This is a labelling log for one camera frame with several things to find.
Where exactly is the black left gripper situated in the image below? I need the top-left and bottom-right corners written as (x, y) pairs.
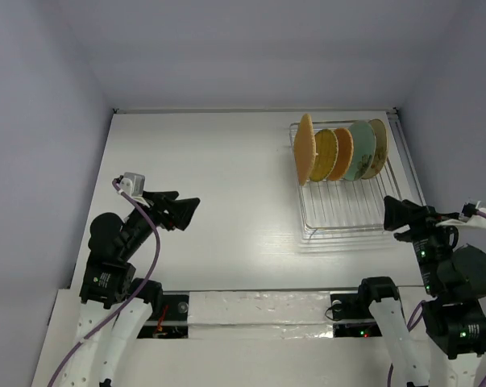
top-left (120, 188), bottom-right (199, 257)

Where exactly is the beige ceramic bird plate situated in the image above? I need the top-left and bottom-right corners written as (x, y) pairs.
top-left (363, 119), bottom-right (388, 180)

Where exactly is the green ceramic flower plate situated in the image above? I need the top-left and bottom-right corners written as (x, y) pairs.
top-left (343, 121), bottom-right (376, 181)

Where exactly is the small orange woven plate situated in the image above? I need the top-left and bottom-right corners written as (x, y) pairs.
top-left (327, 127), bottom-right (354, 181)

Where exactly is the yellow green woven plate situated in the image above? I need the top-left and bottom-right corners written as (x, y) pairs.
top-left (309, 129), bottom-right (339, 182)

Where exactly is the large orange woven plate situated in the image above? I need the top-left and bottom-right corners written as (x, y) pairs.
top-left (293, 114), bottom-right (316, 186)

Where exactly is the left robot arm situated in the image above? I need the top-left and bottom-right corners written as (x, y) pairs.
top-left (50, 180), bottom-right (200, 386)

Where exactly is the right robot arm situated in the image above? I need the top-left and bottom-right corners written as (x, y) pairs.
top-left (355, 196), bottom-right (486, 386)

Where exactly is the white foam strip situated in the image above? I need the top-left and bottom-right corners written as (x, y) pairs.
top-left (187, 291), bottom-right (333, 340)

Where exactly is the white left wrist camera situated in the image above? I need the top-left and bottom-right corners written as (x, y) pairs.
top-left (118, 172), bottom-right (145, 198)

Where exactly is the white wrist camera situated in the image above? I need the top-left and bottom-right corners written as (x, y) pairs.
top-left (118, 172), bottom-right (145, 198)
top-left (435, 201), bottom-right (486, 230)

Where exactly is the metal wire dish rack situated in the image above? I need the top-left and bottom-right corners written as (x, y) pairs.
top-left (297, 119), bottom-right (412, 245)

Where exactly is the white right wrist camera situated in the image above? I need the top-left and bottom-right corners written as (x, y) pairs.
top-left (435, 201), bottom-right (486, 230)

